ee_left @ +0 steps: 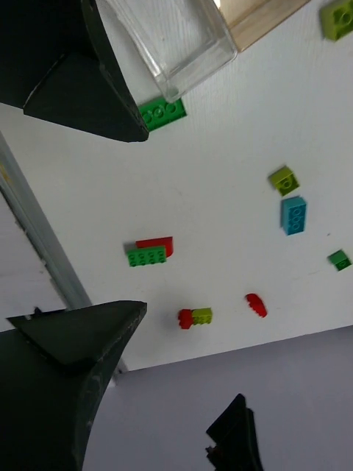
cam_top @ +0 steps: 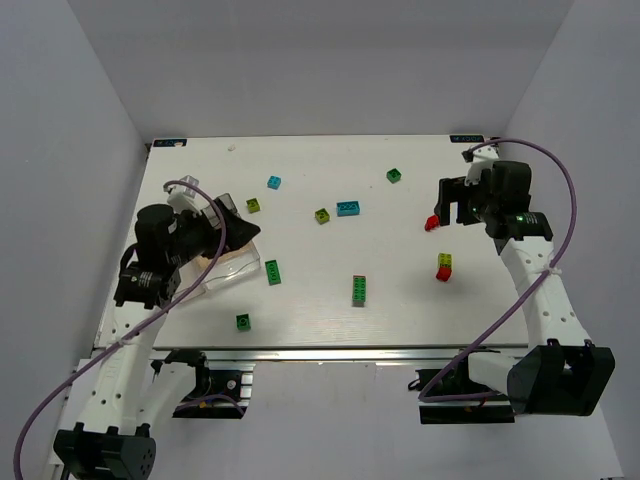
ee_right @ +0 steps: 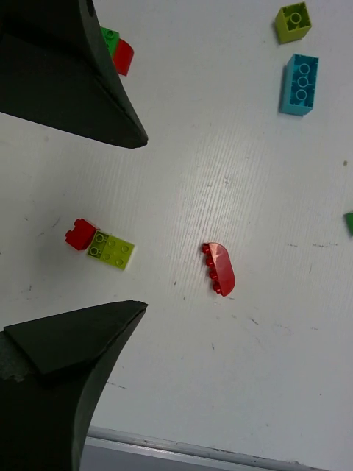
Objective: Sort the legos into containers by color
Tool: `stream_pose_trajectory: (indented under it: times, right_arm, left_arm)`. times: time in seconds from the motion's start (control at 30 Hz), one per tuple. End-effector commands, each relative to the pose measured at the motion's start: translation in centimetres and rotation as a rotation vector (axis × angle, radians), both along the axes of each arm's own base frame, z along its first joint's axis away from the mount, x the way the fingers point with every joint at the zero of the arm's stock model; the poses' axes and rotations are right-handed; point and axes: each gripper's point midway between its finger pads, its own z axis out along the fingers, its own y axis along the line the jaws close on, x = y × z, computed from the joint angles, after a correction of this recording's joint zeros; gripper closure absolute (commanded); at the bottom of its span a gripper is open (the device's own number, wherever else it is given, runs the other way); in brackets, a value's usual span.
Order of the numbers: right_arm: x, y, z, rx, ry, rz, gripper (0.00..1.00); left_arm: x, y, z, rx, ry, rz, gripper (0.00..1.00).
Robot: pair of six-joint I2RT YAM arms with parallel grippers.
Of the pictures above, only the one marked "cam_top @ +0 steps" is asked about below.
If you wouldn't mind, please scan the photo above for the lime lego brick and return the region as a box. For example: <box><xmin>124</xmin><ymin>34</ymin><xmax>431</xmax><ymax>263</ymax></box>
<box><xmin>314</xmin><ymin>208</ymin><xmax>330</xmax><ymax>225</ymax></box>
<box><xmin>246</xmin><ymin>198</ymin><xmax>261</xmax><ymax>214</ymax></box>

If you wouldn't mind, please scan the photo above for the long green lego brick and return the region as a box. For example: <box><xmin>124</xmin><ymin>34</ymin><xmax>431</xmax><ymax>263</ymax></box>
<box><xmin>265</xmin><ymin>260</ymin><xmax>281</xmax><ymax>286</ymax></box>

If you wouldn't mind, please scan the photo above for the yellow lego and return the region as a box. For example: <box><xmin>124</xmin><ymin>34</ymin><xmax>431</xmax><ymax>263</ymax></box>
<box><xmin>438</xmin><ymin>253</ymin><xmax>452</xmax><ymax>269</ymax></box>

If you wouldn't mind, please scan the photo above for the dark green square lego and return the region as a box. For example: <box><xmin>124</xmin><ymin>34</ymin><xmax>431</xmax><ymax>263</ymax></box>
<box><xmin>386</xmin><ymin>168</ymin><xmax>402</xmax><ymax>183</ymax></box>

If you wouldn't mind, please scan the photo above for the small green lego front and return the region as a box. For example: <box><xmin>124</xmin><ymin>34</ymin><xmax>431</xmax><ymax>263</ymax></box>
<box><xmin>236</xmin><ymin>314</ymin><xmax>251</xmax><ymax>331</ymax></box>

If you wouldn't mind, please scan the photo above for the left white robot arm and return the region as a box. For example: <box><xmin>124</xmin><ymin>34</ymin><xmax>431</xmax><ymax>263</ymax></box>
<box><xmin>54</xmin><ymin>196</ymin><xmax>261</xmax><ymax>479</ymax></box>

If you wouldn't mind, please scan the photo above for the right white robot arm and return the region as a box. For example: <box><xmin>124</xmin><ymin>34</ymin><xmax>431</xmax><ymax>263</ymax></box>
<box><xmin>434</xmin><ymin>161</ymin><xmax>615</xmax><ymax>416</ymax></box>

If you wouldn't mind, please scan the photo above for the clear plastic sorting tray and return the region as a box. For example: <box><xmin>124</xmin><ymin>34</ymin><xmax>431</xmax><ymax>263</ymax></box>
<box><xmin>164</xmin><ymin>174</ymin><xmax>263</xmax><ymax>301</ymax></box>

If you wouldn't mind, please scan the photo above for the curved red lego piece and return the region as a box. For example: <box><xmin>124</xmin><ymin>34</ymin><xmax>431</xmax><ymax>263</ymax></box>
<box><xmin>424</xmin><ymin>215</ymin><xmax>440</xmax><ymax>232</ymax></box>

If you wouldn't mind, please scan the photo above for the small cyan lego brick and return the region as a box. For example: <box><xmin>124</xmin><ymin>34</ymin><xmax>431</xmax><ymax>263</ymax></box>
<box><xmin>267</xmin><ymin>176</ymin><xmax>281</xmax><ymax>190</ymax></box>

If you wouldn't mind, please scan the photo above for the right blue corner label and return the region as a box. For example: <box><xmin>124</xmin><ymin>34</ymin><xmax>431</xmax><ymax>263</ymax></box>
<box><xmin>449</xmin><ymin>134</ymin><xmax>485</xmax><ymax>144</ymax></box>

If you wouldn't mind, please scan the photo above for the blue corner label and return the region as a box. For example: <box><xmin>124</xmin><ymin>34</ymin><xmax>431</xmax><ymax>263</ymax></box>
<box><xmin>449</xmin><ymin>134</ymin><xmax>485</xmax><ymax>144</ymax></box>
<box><xmin>152</xmin><ymin>138</ymin><xmax>187</xmax><ymax>148</ymax></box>

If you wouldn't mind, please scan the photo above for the small red lego brick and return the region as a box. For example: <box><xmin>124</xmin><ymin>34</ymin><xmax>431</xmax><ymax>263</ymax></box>
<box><xmin>436</xmin><ymin>267</ymin><xmax>452</xmax><ymax>282</ymax></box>

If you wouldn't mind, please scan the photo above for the left blue corner label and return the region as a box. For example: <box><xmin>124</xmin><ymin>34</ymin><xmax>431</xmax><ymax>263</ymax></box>
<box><xmin>152</xmin><ymin>138</ymin><xmax>187</xmax><ymax>148</ymax></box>

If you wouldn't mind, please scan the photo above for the long cyan lego brick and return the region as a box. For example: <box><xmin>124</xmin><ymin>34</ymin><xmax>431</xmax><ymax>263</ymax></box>
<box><xmin>336</xmin><ymin>201</ymin><xmax>360</xmax><ymax>217</ymax></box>

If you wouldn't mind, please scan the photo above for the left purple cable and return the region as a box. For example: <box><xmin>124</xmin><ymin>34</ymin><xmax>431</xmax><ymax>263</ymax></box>
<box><xmin>12</xmin><ymin>179</ymin><xmax>230</xmax><ymax>480</ymax></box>

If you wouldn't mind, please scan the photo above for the purple cable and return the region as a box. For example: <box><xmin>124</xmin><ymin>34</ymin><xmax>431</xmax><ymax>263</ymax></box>
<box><xmin>417</xmin><ymin>137</ymin><xmax>577</xmax><ymax>404</ymax></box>
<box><xmin>12</xmin><ymin>179</ymin><xmax>230</xmax><ymax>480</ymax></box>

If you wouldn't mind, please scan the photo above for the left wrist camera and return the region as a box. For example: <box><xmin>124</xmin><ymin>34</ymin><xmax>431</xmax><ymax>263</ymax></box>
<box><xmin>163</xmin><ymin>180</ymin><xmax>199</xmax><ymax>215</ymax></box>

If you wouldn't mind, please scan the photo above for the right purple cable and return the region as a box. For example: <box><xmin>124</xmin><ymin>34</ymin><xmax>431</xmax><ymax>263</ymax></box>
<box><xmin>417</xmin><ymin>137</ymin><xmax>577</xmax><ymax>404</ymax></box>

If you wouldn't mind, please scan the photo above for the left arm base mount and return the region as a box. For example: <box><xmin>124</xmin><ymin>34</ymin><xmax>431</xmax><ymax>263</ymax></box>
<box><xmin>163</xmin><ymin>349</ymin><xmax>248</xmax><ymax>420</ymax></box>

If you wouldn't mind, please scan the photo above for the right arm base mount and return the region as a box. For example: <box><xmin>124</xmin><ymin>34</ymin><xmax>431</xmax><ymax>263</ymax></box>
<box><xmin>418</xmin><ymin>366</ymin><xmax>515</xmax><ymax>425</ymax></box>

